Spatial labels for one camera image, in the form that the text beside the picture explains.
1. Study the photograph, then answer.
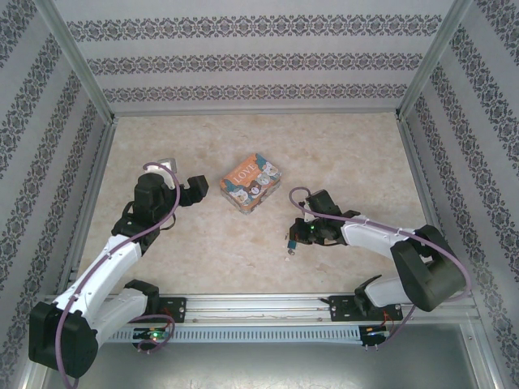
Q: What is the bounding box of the orange bear print tin box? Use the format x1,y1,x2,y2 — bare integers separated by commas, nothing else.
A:
219,152,283,216

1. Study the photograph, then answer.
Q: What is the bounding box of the right green-lit controller board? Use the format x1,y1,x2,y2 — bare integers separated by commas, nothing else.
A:
360,325,389,346

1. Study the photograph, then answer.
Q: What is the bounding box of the green-lit controller board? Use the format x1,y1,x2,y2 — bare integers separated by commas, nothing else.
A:
360,325,389,346
132,327,169,342

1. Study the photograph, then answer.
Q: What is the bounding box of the grey metal shelf panel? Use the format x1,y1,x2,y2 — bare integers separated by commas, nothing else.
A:
22,323,500,389

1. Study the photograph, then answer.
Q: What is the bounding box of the left green-lit controller board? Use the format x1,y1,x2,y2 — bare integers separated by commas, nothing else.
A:
132,327,169,342

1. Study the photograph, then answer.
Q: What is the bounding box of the aluminium table side rail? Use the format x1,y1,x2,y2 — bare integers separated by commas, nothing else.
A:
56,119,118,295
396,115,461,291

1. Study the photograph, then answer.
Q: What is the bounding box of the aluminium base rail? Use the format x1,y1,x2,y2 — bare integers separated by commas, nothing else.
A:
40,293,476,325

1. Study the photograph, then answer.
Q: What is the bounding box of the slotted grey cable duct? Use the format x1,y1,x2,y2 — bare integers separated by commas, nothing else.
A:
109,326,362,344

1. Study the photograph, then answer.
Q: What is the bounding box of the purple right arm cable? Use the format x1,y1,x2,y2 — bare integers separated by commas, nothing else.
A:
288,186,474,345

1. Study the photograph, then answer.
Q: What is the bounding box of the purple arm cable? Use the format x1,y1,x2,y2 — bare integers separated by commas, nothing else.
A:
54,160,182,389
288,186,474,345

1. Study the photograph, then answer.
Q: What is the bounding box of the aluminium frame post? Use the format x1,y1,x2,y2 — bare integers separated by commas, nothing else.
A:
396,0,475,121
34,0,117,121

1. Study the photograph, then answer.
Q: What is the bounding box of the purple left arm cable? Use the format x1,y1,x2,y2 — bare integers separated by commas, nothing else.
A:
54,160,182,389

